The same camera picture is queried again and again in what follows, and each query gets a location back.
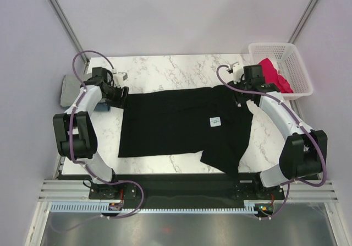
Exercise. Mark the right aluminium corner post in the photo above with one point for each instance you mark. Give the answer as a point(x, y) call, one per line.
point(308, 11)

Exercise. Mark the black t shirt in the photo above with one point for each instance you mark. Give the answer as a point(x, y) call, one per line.
point(208, 120)

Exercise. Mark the aluminium corner post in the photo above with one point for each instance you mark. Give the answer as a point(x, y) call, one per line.
point(60, 14)
point(308, 11)

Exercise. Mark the left aluminium corner post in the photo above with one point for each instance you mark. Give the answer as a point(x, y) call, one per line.
point(60, 14)

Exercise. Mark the pink t shirt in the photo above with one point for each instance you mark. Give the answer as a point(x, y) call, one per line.
point(272, 76)

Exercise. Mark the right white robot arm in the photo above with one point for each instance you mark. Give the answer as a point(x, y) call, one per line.
point(305, 149)

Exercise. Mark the white plastic basket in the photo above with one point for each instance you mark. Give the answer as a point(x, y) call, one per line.
point(288, 62)

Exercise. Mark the white slotted cable duct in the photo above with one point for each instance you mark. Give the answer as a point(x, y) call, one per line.
point(114, 208)

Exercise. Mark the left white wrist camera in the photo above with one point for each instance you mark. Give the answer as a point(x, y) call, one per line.
point(119, 78)

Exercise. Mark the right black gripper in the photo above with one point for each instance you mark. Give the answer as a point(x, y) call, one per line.
point(239, 99)

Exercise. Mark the aluminium frame rail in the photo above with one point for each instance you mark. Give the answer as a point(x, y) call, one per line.
point(67, 190)

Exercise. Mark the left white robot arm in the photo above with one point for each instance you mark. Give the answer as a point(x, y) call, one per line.
point(74, 132)

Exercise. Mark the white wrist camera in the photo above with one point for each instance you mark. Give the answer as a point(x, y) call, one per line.
point(236, 69)
point(119, 78)

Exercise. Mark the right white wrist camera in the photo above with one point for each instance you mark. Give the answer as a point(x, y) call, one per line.
point(236, 69)

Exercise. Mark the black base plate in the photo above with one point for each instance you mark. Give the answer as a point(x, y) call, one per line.
point(131, 192)

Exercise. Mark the blue folded t shirt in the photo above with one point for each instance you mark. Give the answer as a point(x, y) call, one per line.
point(102, 107)

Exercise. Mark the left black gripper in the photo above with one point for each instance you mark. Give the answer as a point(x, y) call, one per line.
point(120, 102)

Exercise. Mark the grey folded t shirt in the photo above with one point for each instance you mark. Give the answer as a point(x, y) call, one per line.
point(70, 90)

